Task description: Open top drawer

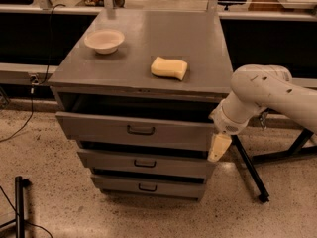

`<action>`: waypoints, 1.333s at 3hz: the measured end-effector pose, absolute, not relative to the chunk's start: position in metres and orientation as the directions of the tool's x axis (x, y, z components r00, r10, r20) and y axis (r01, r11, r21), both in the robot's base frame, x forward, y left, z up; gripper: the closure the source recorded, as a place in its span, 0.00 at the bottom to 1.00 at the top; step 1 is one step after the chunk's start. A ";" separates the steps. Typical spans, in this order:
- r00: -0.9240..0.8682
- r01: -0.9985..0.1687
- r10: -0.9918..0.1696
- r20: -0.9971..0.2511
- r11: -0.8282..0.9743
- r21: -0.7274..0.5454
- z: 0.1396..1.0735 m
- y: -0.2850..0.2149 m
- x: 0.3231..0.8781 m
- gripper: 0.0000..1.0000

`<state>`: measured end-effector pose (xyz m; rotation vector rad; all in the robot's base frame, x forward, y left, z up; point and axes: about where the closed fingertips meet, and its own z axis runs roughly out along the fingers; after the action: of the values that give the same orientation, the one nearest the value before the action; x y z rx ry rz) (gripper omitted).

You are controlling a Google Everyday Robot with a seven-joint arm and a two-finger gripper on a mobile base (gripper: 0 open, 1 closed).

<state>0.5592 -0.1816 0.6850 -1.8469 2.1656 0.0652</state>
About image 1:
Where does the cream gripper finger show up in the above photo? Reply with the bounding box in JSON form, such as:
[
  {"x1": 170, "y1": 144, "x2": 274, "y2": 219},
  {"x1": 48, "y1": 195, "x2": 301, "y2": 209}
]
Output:
[{"x1": 208, "y1": 133, "x2": 232, "y2": 162}]

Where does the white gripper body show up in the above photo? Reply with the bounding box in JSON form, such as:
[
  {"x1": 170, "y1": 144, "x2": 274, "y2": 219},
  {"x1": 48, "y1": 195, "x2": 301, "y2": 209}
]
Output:
[{"x1": 209, "y1": 100, "x2": 249, "y2": 135}]

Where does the grey top drawer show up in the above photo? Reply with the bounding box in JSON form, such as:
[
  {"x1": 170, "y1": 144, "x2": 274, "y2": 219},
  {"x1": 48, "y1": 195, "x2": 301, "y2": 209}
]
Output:
[{"x1": 56, "y1": 112, "x2": 214, "y2": 151}]

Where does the grey drawer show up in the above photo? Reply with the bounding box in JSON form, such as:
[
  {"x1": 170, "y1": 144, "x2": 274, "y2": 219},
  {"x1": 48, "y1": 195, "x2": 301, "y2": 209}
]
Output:
[
  {"x1": 91, "y1": 175, "x2": 206, "y2": 200},
  {"x1": 78, "y1": 149, "x2": 215, "y2": 179},
  {"x1": 56, "y1": 112, "x2": 214, "y2": 151}
]

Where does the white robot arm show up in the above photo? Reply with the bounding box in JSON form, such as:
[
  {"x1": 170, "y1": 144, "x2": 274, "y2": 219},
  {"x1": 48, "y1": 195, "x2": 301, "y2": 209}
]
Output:
[{"x1": 208, "y1": 64, "x2": 317, "y2": 163}]

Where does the grey middle drawer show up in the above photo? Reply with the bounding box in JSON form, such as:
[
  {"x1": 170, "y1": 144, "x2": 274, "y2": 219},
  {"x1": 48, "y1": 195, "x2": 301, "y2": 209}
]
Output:
[{"x1": 78, "y1": 149, "x2": 215, "y2": 179}]

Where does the grey drawer cabinet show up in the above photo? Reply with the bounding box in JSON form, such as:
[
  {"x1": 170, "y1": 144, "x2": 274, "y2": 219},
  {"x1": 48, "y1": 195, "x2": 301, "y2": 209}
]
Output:
[{"x1": 48, "y1": 9, "x2": 234, "y2": 202}]

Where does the grey bottom drawer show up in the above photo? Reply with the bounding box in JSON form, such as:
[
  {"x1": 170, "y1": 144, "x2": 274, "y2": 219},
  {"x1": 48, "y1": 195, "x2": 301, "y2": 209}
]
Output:
[{"x1": 91, "y1": 175, "x2": 206, "y2": 200}]

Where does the black stand right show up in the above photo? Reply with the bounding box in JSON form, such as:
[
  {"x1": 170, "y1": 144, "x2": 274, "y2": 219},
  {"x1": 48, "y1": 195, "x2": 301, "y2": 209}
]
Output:
[{"x1": 232, "y1": 129, "x2": 317, "y2": 203}]

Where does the black stand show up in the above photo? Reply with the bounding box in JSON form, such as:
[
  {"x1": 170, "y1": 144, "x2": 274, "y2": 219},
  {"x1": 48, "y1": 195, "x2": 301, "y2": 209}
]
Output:
[
  {"x1": 0, "y1": 176, "x2": 30, "y2": 238},
  {"x1": 232, "y1": 129, "x2": 317, "y2": 203}
]

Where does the yellow sponge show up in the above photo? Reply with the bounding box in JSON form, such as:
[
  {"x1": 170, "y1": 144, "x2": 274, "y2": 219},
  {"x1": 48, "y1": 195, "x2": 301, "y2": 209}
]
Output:
[{"x1": 151, "y1": 57, "x2": 188, "y2": 80}]

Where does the white bowl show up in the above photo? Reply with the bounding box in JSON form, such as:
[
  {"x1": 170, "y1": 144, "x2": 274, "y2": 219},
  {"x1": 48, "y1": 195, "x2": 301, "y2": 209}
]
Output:
[{"x1": 84, "y1": 29, "x2": 125, "y2": 55}]

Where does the black stand left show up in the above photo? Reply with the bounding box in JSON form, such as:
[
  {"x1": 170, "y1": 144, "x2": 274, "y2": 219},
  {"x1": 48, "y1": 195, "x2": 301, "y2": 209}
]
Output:
[{"x1": 0, "y1": 176, "x2": 30, "y2": 238}]

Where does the black cable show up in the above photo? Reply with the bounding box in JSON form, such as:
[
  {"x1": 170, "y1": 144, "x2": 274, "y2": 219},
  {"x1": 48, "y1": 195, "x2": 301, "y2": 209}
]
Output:
[{"x1": 0, "y1": 3, "x2": 67, "y2": 144}]

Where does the grey railing frame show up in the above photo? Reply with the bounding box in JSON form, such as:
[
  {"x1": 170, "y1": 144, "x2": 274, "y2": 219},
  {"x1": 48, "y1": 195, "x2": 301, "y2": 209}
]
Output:
[{"x1": 0, "y1": 0, "x2": 317, "y2": 85}]

